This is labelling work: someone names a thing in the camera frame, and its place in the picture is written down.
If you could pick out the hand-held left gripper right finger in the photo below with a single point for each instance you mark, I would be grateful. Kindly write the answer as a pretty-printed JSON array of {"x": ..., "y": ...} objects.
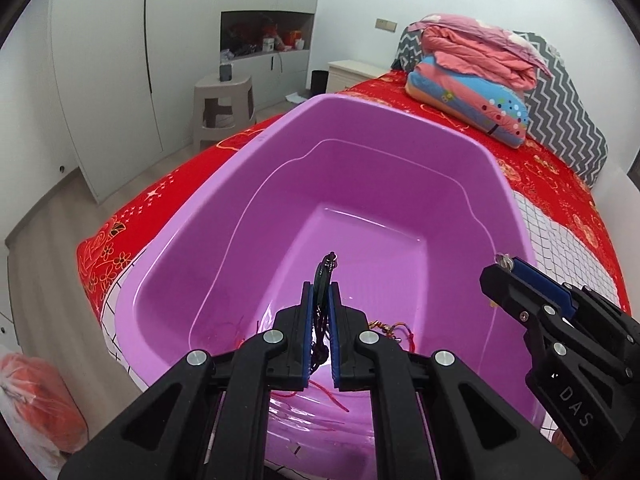
[{"x": 335, "y": 345}]

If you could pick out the cream nightstand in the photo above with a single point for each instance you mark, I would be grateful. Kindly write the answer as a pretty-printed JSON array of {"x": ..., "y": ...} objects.
[{"x": 350, "y": 72}]

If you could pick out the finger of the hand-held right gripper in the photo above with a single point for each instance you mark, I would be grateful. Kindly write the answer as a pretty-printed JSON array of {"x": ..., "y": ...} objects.
[
  {"x": 537, "y": 280},
  {"x": 595, "y": 300}
]

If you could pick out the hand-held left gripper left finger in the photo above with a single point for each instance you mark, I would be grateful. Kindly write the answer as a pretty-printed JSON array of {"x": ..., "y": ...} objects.
[{"x": 307, "y": 340}]

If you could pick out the beige plastic stool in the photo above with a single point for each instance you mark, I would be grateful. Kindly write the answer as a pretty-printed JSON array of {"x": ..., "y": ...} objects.
[{"x": 235, "y": 90}]

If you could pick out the white wardrobe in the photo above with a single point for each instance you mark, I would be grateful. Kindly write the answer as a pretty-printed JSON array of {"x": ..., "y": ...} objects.
[{"x": 110, "y": 60}]

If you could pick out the wall switch plate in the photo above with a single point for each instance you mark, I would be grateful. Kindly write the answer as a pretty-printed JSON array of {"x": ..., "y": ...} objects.
[{"x": 386, "y": 24}]

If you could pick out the purple plastic basin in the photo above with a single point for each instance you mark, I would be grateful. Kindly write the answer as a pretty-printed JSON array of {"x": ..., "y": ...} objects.
[{"x": 350, "y": 185}]

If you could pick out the black waste bin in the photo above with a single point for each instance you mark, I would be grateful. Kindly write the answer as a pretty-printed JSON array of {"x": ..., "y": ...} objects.
[{"x": 319, "y": 82}]

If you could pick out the small black device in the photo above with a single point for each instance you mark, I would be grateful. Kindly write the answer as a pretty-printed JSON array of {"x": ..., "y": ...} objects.
[{"x": 226, "y": 72}]

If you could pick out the white black checkered blanket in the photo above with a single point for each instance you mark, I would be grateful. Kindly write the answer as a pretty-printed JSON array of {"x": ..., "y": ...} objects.
[{"x": 560, "y": 240}]

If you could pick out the orange plastic bag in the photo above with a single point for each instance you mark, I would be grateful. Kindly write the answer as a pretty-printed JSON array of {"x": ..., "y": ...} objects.
[{"x": 40, "y": 400}]

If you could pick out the folded pink quilt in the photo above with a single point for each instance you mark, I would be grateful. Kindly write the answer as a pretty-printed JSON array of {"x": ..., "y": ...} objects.
[{"x": 475, "y": 45}]

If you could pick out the wardrobe niche shelf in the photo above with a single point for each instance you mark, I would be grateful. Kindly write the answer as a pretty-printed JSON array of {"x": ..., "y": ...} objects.
[{"x": 250, "y": 25}]

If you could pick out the grey chevron headboard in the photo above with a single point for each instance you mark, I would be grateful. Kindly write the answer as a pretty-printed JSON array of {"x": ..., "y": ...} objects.
[{"x": 565, "y": 125}]

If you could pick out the small white box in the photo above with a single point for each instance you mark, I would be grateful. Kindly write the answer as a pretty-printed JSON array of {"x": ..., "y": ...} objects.
[{"x": 269, "y": 44}]

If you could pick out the red floral bed sheet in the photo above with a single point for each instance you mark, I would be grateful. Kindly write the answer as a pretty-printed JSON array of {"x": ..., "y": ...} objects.
[{"x": 200, "y": 180}]

